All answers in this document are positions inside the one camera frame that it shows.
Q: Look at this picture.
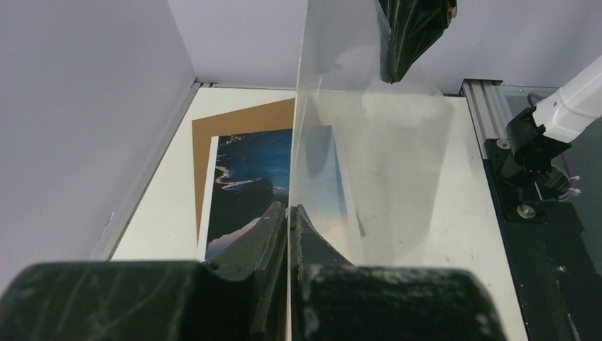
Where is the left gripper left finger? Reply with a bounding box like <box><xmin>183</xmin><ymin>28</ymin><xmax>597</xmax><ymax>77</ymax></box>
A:
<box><xmin>1</xmin><ymin>202</ymin><xmax>287</xmax><ymax>340</ymax></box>

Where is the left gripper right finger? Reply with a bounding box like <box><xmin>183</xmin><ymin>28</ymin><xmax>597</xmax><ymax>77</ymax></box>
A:
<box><xmin>289</xmin><ymin>205</ymin><xmax>505</xmax><ymax>340</ymax></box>

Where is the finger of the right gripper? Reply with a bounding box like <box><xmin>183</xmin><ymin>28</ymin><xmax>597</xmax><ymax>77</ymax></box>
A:
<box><xmin>378</xmin><ymin>0</ymin><xmax>458</xmax><ymax>84</ymax></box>

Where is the sea landscape photo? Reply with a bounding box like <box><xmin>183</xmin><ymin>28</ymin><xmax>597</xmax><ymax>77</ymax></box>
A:
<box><xmin>197</xmin><ymin>126</ymin><xmax>366</xmax><ymax>264</ymax></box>

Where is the clear acrylic sheet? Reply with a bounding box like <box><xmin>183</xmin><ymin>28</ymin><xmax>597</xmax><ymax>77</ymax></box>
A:
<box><xmin>285</xmin><ymin>0</ymin><xmax>456</xmax><ymax>341</ymax></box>

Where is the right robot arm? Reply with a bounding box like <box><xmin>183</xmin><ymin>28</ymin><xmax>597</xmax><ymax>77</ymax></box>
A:
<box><xmin>378</xmin><ymin>1</ymin><xmax>601</xmax><ymax>167</ymax></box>

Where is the brown backing board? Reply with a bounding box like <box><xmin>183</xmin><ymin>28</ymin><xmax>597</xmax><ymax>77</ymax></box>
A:
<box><xmin>192</xmin><ymin>98</ymin><xmax>295</xmax><ymax>232</ymax></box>

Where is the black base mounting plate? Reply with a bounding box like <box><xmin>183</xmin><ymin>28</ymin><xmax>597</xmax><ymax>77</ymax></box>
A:
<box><xmin>483</xmin><ymin>139</ymin><xmax>601</xmax><ymax>340</ymax></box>

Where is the aluminium front rail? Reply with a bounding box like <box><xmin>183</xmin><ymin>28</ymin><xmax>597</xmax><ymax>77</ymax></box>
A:
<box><xmin>460</xmin><ymin>79</ymin><xmax>506</xmax><ymax>160</ymax></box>

